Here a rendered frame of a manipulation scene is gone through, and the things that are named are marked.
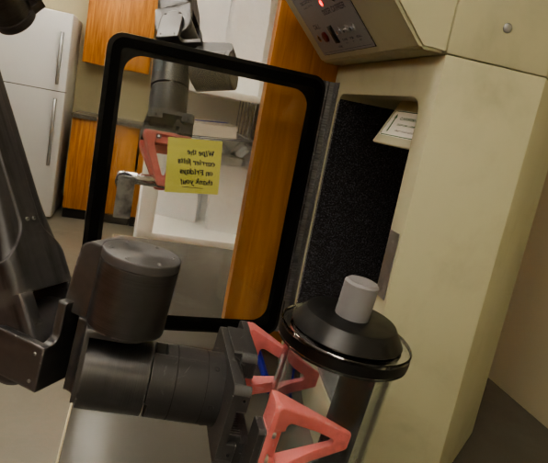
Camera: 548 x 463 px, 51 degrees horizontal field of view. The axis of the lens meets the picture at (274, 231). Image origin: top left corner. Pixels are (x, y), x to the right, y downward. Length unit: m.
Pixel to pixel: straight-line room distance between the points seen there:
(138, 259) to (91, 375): 0.09
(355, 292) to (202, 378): 0.13
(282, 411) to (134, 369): 0.11
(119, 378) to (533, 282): 0.82
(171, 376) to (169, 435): 0.29
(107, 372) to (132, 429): 0.30
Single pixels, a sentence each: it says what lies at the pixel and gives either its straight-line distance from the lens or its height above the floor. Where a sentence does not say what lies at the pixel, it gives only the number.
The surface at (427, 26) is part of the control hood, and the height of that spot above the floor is 1.43.
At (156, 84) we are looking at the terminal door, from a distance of 0.79.
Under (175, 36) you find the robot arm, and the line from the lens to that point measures 0.91.
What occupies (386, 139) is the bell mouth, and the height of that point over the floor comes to 1.32.
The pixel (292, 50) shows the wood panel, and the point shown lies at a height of 1.42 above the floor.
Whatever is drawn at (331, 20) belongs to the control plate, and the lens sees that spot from 0.73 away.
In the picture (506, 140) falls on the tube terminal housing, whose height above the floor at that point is 1.34.
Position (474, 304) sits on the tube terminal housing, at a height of 1.17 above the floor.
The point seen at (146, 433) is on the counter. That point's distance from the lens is 0.73.
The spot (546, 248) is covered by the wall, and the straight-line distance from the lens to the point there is 1.09.
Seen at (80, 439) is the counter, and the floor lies 0.94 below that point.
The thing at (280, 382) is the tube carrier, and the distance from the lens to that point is 0.47.
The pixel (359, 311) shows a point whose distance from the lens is 0.45.
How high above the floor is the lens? 1.33
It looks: 12 degrees down
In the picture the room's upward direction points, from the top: 11 degrees clockwise
